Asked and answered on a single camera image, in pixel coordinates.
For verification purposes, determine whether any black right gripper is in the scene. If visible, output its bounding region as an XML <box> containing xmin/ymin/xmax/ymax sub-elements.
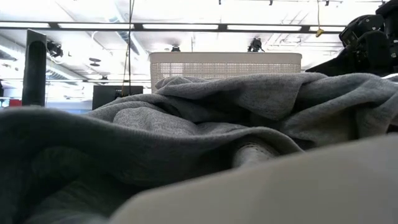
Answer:
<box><xmin>305</xmin><ymin>30</ymin><xmax>398</xmax><ymax>77</ymax></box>

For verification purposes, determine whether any grey hooded sweatshirt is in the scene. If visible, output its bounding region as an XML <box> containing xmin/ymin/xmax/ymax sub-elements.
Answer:
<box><xmin>0</xmin><ymin>72</ymin><xmax>398</xmax><ymax>224</ymax></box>

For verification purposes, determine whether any yellow hanging tag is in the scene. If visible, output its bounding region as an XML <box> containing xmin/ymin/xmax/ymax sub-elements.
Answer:
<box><xmin>315</xmin><ymin>0</ymin><xmax>325</xmax><ymax>38</ymax></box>

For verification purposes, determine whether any white woven laundry basket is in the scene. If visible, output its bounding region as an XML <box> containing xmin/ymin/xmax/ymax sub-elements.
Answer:
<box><xmin>149</xmin><ymin>52</ymin><xmax>303</xmax><ymax>93</ymax></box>

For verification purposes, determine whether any cream cloth garment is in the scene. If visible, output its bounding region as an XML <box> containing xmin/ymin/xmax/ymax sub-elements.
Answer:
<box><xmin>108</xmin><ymin>133</ymin><xmax>398</xmax><ymax>224</ymax></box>

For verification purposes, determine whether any black monitor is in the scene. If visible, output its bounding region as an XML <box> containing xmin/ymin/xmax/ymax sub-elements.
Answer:
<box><xmin>91</xmin><ymin>85</ymin><xmax>144</xmax><ymax>110</ymax></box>

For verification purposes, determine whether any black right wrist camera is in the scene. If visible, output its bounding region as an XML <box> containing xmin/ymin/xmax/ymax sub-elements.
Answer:
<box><xmin>338</xmin><ymin>14</ymin><xmax>386</xmax><ymax>47</ymax></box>

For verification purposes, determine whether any black overhead frame bar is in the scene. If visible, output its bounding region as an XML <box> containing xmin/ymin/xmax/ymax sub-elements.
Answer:
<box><xmin>0</xmin><ymin>20</ymin><xmax>348</xmax><ymax>34</ymax></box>

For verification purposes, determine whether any thin black hanging cable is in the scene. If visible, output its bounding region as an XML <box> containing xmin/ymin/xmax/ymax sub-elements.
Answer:
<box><xmin>121</xmin><ymin>0</ymin><xmax>136</xmax><ymax>97</ymax></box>

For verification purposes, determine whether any black frame post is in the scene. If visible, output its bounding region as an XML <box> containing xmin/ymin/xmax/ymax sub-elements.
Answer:
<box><xmin>21</xmin><ymin>29</ymin><xmax>47</xmax><ymax>107</ymax></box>

